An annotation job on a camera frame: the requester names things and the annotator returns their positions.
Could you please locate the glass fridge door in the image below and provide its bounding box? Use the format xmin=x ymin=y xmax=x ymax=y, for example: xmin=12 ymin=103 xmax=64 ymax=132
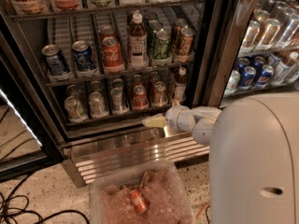
xmin=197 ymin=0 xmax=299 ymax=109

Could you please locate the steel fridge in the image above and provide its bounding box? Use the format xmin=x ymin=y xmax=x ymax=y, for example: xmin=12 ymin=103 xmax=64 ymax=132
xmin=0 ymin=0 xmax=298 ymax=186

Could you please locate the blue pepsi can middle shelf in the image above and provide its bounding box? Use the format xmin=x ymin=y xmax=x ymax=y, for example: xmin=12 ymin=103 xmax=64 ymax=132
xmin=72 ymin=40 xmax=98 ymax=77

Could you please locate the white can behind glass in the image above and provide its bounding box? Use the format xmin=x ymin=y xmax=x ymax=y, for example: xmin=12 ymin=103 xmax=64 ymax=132
xmin=224 ymin=70 xmax=240 ymax=95

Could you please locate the tea bottle bottom shelf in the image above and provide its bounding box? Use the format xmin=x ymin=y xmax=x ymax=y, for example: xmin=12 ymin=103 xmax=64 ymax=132
xmin=171 ymin=66 xmax=187 ymax=102

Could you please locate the silver can bottom shelf centre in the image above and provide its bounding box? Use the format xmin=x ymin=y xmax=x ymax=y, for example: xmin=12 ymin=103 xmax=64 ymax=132
xmin=110 ymin=88 xmax=128 ymax=114

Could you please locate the blue pepsi can behind glass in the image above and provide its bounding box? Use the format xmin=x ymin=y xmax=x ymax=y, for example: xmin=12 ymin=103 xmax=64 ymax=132
xmin=238 ymin=66 xmax=256 ymax=90

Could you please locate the red cola can bottom shelf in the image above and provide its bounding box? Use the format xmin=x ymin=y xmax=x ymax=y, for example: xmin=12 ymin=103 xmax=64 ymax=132
xmin=133 ymin=85 xmax=149 ymax=110

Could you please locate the orange brown can middle shelf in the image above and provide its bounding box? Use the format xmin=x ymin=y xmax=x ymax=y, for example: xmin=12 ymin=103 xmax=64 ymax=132
xmin=175 ymin=27 xmax=194 ymax=62

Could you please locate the tea bottle white cap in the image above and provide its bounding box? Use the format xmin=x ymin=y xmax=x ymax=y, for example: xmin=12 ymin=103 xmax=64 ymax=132
xmin=128 ymin=13 xmax=148 ymax=69

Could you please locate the black cables left floor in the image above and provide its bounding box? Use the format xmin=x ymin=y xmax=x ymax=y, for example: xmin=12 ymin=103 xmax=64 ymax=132
xmin=0 ymin=171 xmax=91 ymax=224

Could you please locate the red cola can shelf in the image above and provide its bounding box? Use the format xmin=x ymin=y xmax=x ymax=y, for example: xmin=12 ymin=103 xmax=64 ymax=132
xmin=133 ymin=85 xmax=149 ymax=110
xmin=102 ymin=36 xmax=124 ymax=74

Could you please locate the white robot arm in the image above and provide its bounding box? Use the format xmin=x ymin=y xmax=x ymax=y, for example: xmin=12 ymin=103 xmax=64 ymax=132
xmin=142 ymin=92 xmax=299 ymax=224

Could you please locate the red cola can middle shelf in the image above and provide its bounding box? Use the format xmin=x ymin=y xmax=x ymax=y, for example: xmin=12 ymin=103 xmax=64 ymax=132
xmin=102 ymin=36 xmax=124 ymax=74

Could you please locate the blue silver can middle shelf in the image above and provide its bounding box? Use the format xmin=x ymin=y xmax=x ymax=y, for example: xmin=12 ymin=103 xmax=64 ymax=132
xmin=42 ymin=44 xmax=72 ymax=82

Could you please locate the green can middle shelf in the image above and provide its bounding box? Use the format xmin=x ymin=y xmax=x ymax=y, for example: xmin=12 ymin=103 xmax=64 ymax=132
xmin=151 ymin=30 xmax=171 ymax=66

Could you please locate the red can in bin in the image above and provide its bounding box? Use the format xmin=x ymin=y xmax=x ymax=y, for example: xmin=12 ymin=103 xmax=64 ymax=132
xmin=129 ymin=189 xmax=149 ymax=215

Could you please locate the orange soda can bottom shelf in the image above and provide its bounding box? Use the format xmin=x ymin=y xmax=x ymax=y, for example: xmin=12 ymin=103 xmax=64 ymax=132
xmin=151 ymin=81 xmax=168 ymax=106

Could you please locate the green white can bottom shelf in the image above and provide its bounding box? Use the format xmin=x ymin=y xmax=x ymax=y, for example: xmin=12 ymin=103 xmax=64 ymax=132
xmin=64 ymin=96 xmax=88 ymax=123

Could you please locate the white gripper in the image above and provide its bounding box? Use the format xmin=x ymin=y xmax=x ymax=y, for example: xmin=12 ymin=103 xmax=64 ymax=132
xmin=142 ymin=101 xmax=195 ymax=133

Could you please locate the clear plastic bin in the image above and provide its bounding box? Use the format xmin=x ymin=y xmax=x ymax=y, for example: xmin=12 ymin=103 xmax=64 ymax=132
xmin=91 ymin=160 xmax=194 ymax=224

